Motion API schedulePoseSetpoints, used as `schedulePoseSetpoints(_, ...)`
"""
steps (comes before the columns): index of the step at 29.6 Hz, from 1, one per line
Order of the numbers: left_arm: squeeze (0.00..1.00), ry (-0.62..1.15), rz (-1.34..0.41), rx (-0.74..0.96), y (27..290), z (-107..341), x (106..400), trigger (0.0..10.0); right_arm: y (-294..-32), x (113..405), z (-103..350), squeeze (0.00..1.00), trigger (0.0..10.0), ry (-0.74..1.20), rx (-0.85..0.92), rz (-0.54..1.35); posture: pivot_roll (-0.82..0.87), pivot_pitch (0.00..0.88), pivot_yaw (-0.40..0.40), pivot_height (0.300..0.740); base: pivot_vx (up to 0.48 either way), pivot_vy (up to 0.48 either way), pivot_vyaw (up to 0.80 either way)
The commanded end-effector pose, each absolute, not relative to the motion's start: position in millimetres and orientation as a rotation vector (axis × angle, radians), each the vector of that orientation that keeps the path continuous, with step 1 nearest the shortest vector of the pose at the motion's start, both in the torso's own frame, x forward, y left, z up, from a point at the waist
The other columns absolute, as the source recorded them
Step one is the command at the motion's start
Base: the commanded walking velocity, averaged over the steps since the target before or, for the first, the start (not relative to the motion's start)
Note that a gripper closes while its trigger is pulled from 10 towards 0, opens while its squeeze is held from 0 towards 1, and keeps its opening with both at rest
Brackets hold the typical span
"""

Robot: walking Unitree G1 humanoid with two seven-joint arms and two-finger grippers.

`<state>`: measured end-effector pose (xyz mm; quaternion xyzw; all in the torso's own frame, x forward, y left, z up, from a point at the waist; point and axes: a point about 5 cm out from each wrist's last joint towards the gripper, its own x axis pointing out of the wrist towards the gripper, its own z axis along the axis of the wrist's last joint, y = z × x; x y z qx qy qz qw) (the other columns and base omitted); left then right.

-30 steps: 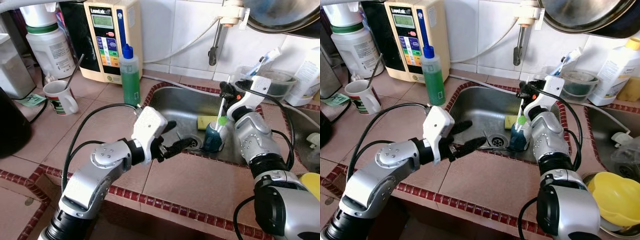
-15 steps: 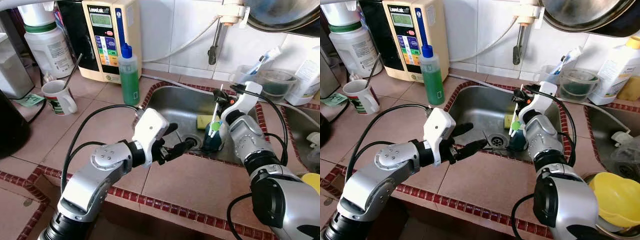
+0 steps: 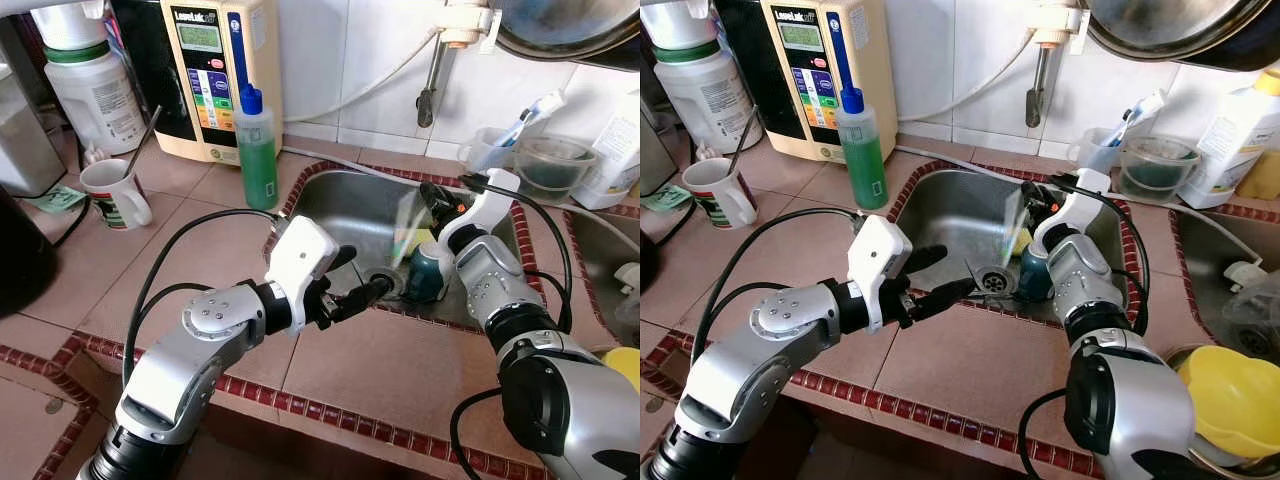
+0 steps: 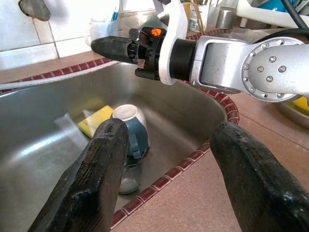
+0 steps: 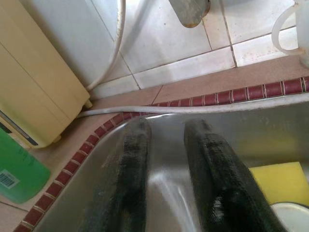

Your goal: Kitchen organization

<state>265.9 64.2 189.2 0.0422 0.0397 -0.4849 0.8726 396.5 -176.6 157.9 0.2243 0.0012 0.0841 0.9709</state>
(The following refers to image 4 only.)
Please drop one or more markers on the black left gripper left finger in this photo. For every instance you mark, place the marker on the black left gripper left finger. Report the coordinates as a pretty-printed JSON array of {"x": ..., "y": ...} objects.
[{"x": 91, "y": 188}]

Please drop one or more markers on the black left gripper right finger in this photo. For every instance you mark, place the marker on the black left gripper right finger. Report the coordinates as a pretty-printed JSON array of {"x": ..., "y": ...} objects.
[{"x": 256, "y": 183}]

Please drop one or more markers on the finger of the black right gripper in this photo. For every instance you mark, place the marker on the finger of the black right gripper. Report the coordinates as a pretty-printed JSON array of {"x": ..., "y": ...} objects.
[{"x": 111, "y": 48}]

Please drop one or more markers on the steel spoon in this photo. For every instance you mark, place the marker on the steel spoon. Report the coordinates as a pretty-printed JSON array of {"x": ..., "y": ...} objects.
[{"x": 129, "y": 184}]

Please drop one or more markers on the blue mug with white rabbit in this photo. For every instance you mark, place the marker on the blue mug with white rabbit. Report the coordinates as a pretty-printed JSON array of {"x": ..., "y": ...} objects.
[{"x": 138, "y": 130}]

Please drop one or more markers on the steel bowl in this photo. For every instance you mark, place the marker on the steel bowl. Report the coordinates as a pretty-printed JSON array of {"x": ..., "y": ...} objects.
[{"x": 294, "y": 118}]

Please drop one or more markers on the yellow plastic bowl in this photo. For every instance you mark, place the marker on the yellow plastic bowl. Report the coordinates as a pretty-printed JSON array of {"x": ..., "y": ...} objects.
[{"x": 303, "y": 102}]

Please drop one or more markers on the blue toothbrush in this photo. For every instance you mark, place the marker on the blue toothbrush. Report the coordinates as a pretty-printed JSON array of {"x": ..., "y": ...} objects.
[{"x": 115, "y": 13}]

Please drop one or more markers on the thick yellow sponge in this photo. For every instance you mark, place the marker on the thick yellow sponge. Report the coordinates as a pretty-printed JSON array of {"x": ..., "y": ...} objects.
[{"x": 186, "y": 8}]

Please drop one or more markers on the steel sink basin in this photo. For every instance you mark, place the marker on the steel sink basin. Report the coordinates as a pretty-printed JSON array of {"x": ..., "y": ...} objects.
[{"x": 169, "y": 116}]

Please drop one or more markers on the thin yellow sponge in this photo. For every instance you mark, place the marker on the thin yellow sponge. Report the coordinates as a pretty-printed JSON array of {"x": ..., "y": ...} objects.
[{"x": 95, "y": 119}]

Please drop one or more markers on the clear plastic utensil holder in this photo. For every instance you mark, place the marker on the clear plastic utensil holder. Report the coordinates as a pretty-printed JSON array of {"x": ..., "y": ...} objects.
[{"x": 211, "y": 19}]

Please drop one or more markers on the steel pot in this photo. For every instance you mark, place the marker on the steel pot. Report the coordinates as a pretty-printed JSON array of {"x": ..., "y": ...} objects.
[{"x": 225, "y": 20}]

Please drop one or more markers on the white dish rack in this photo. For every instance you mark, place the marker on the white dish rack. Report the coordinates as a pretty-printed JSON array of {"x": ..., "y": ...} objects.
[{"x": 265, "y": 18}]

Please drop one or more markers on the blue plastic dish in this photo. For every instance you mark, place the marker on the blue plastic dish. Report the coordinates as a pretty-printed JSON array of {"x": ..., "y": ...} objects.
[{"x": 275, "y": 4}]

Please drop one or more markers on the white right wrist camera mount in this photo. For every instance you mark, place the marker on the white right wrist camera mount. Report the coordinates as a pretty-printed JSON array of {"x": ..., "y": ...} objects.
[{"x": 173, "y": 19}]

